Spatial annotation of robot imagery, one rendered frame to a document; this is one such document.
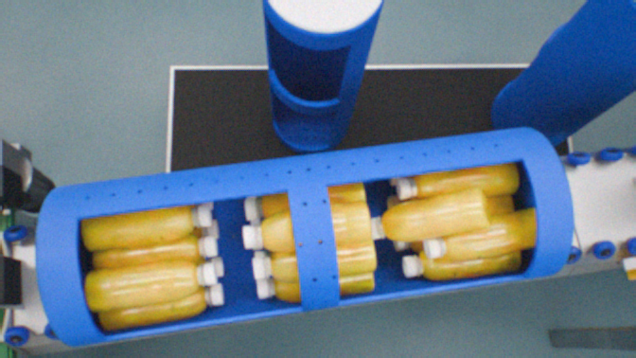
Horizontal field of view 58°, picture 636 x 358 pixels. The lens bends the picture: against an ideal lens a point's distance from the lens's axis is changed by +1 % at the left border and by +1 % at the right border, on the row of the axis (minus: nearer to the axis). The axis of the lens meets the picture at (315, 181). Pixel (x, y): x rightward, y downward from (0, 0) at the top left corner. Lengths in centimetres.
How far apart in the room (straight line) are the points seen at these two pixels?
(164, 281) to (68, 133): 148
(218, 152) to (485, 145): 125
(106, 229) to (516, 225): 72
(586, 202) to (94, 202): 102
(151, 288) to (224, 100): 125
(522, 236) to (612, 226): 37
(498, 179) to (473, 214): 11
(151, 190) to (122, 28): 162
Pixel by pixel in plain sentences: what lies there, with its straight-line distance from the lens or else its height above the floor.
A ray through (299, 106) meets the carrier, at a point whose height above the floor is 60.
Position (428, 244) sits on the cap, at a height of 113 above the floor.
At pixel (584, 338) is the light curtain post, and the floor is 25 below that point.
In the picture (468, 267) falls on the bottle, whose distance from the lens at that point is 112.
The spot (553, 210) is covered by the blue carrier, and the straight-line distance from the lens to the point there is 103.
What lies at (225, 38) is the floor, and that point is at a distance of 246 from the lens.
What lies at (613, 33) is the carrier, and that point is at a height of 92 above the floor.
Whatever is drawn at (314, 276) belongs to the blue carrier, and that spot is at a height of 120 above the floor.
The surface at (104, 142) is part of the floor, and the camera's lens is 237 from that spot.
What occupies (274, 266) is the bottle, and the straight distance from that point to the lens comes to 101.
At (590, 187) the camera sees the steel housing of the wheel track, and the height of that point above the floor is 93.
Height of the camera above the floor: 214
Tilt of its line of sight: 75 degrees down
